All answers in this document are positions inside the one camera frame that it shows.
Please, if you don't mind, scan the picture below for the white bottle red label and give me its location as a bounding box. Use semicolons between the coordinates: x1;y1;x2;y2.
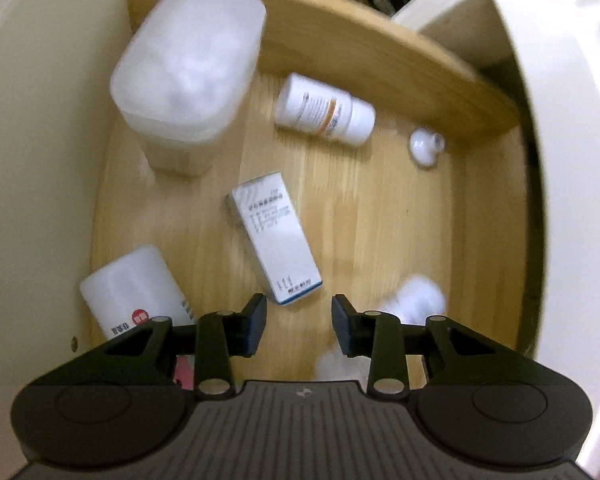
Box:
79;244;197;344

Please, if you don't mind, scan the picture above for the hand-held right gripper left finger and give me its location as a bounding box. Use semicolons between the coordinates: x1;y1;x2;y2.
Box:
72;293;269;402

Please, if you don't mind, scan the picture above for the small white round cap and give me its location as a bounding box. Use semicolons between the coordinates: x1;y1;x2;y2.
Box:
408;128;446;169

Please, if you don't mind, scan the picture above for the pink packet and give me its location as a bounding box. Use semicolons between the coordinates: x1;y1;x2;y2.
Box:
172;355;197;391

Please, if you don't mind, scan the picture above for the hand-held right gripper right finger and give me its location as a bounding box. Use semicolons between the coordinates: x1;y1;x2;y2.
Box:
331;293;526;402

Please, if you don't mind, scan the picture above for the white medicine box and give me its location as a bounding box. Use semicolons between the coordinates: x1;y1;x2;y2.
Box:
224;170;324;307

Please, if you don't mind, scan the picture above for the translucent plastic container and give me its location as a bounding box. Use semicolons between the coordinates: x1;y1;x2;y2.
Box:
109;0;267;179

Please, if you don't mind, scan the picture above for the white pill bottle orange stripe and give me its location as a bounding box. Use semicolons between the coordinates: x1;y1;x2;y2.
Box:
273;72;376;147

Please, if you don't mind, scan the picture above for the white wooden nightstand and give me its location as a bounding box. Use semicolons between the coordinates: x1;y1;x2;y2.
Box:
391;0;600;480

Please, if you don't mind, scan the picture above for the white cotton wad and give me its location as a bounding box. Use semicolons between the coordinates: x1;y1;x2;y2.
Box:
314;342;376;382

